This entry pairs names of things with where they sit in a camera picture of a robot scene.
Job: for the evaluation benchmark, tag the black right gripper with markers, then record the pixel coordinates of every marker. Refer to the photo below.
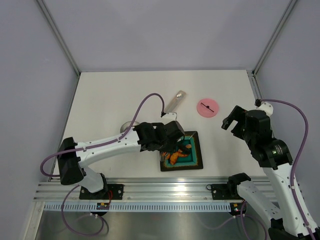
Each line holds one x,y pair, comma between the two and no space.
238,114

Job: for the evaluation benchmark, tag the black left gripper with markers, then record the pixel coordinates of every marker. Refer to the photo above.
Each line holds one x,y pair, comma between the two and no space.
170,148

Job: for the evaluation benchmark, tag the orange fried shrimp piece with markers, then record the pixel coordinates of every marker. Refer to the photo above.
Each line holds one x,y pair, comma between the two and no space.
164,156

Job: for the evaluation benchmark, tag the black round steel lunch box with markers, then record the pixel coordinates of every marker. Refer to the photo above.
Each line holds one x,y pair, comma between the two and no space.
128,124

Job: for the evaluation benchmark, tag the pink round lid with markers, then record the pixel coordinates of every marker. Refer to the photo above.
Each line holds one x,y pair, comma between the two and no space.
207,108

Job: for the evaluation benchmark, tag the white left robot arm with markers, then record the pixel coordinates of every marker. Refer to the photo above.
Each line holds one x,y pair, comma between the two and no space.
74,158

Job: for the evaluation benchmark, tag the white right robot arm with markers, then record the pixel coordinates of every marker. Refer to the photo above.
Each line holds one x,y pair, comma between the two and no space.
290,219

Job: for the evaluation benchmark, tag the orange fried chicken wing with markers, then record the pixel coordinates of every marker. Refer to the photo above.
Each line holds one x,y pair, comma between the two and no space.
174,156

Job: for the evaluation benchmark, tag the black teal square plate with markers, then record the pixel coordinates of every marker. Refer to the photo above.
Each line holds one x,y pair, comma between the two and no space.
192,162

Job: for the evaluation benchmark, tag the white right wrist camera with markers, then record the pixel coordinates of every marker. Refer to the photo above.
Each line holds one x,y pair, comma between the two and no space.
264,106

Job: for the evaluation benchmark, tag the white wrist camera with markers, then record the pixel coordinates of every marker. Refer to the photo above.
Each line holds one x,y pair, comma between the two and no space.
172,116
264,106

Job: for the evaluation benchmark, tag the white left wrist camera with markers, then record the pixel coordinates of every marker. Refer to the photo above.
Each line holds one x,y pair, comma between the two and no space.
172,116

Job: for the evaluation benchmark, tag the aluminium mounting rail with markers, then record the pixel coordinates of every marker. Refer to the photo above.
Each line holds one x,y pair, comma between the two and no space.
152,189

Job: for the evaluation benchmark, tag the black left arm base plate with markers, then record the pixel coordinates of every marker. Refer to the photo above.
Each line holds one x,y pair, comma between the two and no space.
114,191

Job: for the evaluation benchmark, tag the white slotted cable duct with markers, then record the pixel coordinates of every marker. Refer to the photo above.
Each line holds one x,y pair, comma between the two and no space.
139,207

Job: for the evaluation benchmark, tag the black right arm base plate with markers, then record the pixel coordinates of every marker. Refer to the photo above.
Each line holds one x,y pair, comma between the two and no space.
220,192

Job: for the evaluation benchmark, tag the left aluminium frame post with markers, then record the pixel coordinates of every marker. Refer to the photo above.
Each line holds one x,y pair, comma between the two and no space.
43,8

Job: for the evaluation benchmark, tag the aluminium frame post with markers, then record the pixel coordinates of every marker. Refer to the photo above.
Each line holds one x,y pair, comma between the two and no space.
43,8
275,35

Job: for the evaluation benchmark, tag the right aluminium frame post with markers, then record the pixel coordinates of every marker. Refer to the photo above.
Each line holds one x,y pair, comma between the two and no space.
275,35

